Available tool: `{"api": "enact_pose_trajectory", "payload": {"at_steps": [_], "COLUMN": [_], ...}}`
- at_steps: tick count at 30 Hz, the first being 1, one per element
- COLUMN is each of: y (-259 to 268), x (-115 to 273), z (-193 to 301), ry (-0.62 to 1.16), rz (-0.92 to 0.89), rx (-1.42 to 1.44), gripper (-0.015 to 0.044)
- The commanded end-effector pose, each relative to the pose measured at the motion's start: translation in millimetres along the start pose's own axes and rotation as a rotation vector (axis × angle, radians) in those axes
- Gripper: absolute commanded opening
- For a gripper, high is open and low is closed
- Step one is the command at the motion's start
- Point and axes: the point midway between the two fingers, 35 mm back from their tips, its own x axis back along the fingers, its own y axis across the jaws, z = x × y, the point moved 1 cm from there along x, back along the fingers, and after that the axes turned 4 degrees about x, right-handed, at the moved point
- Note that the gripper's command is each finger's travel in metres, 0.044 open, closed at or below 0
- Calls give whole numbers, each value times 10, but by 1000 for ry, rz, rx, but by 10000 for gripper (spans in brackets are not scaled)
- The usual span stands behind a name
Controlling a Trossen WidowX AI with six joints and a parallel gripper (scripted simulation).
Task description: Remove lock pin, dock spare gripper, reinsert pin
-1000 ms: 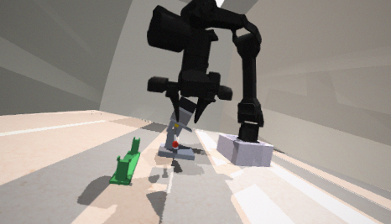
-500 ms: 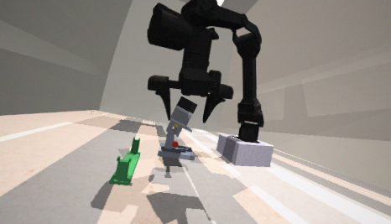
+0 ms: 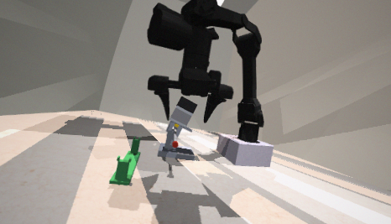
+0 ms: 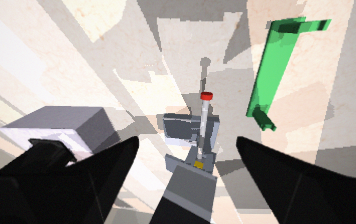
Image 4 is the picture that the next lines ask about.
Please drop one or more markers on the grey metal rod with red cap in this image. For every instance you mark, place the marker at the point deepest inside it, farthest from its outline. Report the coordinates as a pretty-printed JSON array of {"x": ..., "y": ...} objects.
[{"x": 206, "y": 97}]

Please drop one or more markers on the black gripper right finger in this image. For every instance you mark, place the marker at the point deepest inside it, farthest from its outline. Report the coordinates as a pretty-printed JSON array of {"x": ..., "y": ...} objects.
[{"x": 299, "y": 192}]

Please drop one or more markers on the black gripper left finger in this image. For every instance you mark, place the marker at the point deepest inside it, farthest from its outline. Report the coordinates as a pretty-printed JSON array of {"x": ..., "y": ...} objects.
[{"x": 81, "y": 193}]

